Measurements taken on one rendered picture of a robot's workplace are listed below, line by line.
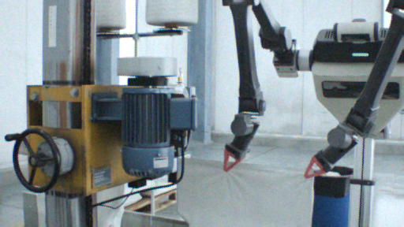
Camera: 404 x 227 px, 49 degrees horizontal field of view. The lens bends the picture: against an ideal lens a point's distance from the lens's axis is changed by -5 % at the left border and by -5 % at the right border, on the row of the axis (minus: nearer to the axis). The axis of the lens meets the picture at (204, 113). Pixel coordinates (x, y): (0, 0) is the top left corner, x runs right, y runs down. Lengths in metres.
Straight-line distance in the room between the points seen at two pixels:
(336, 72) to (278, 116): 8.12
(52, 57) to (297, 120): 8.63
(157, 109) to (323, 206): 2.60
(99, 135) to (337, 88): 0.94
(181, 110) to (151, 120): 0.09
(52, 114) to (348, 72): 1.08
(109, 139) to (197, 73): 8.96
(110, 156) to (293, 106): 8.52
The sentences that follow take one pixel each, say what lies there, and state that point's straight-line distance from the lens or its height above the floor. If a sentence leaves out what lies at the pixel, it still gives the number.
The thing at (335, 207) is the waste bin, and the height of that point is 0.40.
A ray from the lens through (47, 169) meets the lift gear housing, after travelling 1.37.
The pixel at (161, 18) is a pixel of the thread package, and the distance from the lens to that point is 1.41.
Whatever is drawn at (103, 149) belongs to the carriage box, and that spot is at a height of 1.15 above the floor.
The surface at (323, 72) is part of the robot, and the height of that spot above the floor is 1.39.
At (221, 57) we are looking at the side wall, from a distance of 10.37.
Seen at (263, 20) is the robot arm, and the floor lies 1.56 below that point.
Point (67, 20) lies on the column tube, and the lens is 1.37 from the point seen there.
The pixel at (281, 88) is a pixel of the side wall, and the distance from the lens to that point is 9.87.
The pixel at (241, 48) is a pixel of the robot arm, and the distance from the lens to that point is 1.47.
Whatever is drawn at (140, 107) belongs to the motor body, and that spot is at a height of 1.28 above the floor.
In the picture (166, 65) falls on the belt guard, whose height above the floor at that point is 1.39.
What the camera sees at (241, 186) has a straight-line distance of 1.60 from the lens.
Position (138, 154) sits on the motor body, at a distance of 1.29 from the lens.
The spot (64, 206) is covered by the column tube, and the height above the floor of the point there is 0.98.
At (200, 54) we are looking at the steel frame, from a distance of 10.31.
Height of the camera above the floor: 1.35
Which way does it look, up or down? 4 degrees down
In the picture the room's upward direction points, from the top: 1 degrees clockwise
